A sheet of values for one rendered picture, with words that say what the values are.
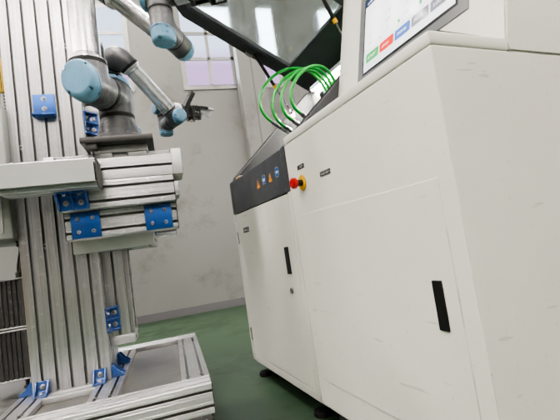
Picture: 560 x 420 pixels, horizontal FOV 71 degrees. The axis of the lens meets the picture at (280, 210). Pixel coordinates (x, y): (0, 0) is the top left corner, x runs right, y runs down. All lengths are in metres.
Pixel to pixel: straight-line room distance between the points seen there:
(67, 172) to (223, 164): 3.34
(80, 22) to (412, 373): 1.37
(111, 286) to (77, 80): 0.74
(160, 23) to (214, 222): 3.27
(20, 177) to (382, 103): 1.01
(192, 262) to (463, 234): 3.80
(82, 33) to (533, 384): 1.48
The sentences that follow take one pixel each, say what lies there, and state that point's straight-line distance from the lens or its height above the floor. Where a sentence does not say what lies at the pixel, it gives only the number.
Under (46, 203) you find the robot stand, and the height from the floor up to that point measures 0.88.
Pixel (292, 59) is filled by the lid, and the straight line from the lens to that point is 2.26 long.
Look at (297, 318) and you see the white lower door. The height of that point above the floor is 0.34.
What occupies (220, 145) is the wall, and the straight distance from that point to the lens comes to 4.60.
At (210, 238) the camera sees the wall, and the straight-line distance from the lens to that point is 4.42.
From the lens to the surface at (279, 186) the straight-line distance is 1.45.
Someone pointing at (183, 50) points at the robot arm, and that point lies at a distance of 1.47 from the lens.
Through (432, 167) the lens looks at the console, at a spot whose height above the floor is 0.72.
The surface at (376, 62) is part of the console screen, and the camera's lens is 1.40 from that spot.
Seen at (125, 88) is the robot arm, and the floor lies 1.22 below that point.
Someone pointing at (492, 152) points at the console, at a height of 0.73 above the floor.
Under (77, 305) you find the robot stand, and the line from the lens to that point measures 1.61.
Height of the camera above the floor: 0.62
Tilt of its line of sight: 5 degrees up
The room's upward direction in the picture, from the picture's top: 8 degrees counter-clockwise
